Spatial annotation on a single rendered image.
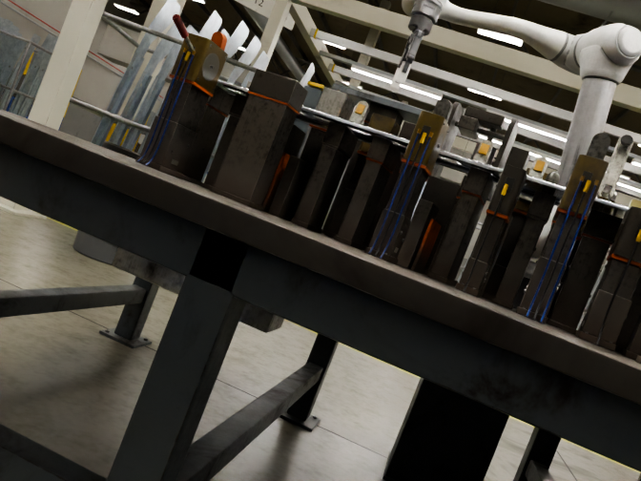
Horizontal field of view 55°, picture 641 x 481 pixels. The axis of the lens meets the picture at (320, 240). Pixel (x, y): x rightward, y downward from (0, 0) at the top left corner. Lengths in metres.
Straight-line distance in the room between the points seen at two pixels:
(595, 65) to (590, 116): 0.16
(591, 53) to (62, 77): 3.76
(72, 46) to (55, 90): 0.34
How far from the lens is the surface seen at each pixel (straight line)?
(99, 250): 4.10
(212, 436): 1.35
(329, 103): 1.86
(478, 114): 1.80
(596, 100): 2.12
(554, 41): 2.26
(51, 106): 4.94
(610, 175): 1.75
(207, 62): 1.67
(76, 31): 5.00
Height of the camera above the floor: 0.72
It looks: 1 degrees down
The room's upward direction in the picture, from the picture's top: 21 degrees clockwise
